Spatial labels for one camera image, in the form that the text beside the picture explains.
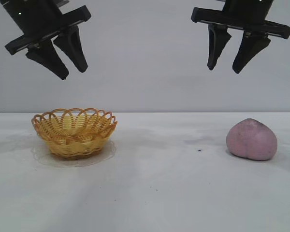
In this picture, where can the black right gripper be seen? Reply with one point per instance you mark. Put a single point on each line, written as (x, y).
(246, 14)

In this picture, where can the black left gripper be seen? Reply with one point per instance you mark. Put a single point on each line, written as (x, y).
(38, 21)

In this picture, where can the yellow woven plastic basket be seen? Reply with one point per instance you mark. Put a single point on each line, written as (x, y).
(75, 142)

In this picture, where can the pink peach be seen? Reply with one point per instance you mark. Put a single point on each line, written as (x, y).
(251, 142)

